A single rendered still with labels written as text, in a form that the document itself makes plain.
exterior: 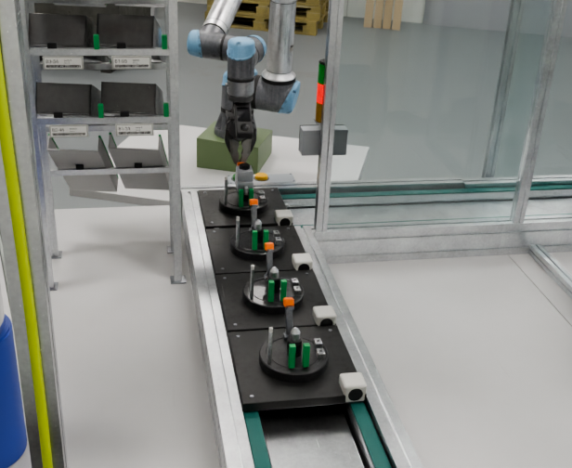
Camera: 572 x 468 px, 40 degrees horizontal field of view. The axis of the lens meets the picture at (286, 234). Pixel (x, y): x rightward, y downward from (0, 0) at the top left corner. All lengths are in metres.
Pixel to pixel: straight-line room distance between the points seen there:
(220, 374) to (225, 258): 0.46
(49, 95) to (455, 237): 1.15
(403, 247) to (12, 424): 1.18
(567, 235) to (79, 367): 1.42
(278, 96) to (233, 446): 1.52
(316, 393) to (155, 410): 0.34
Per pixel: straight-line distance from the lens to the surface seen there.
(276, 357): 1.60
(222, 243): 2.05
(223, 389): 1.56
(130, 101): 1.96
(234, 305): 1.79
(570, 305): 2.19
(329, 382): 1.58
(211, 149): 2.77
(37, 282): 1.06
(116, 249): 2.27
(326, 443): 1.52
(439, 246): 2.28
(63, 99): 1.97
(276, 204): 2.27
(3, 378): 1.48
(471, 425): 1.71
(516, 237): 2.37
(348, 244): 2.19
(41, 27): 1.94
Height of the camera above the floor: 1.92
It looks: 27 degrees down
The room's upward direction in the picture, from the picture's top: 3 degrees clockwise
